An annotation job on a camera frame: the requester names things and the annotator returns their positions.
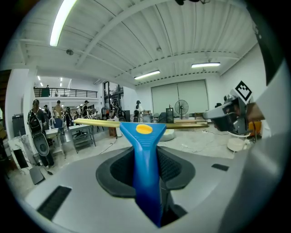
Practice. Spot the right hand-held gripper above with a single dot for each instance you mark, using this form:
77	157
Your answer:
239	113

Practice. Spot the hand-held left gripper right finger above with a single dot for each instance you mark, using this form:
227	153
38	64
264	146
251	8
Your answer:
175	175

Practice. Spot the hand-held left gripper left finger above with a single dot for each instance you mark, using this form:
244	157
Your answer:
118	179

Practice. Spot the blue squeegee with yellow blade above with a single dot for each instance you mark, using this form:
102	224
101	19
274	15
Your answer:
145	163

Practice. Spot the white round floor device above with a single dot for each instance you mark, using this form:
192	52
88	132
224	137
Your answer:
236	143

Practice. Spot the wooden planks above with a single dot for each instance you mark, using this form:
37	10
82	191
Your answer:
189	121

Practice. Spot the orange container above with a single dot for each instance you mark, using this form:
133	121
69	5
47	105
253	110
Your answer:
255	128

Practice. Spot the black standing fan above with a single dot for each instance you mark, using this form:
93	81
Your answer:
181	106

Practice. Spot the black glass-door cabinet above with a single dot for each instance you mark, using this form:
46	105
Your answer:
169	114

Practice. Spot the short ceiling tube light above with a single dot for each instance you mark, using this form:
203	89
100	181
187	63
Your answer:
205	64
147	74

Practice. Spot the grey metal work table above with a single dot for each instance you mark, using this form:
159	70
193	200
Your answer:
81	134

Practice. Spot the person's white shirt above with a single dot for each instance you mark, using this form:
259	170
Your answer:
263	163

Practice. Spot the blue chair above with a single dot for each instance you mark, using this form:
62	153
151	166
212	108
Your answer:
58	124

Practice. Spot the black flat floor pad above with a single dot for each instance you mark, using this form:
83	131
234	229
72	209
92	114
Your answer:
36	175

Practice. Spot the white marble counter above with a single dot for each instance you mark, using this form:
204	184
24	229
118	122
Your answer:
21	148

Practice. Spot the black balcony railing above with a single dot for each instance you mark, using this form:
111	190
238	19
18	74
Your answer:
66	92

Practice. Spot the dark grey trash bin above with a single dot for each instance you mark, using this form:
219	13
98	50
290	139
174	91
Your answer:
18	125

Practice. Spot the round ceiling smoke detector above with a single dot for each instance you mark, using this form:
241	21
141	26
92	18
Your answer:
69	52

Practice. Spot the long ceiling tube light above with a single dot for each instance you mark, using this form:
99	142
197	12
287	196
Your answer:
59	25

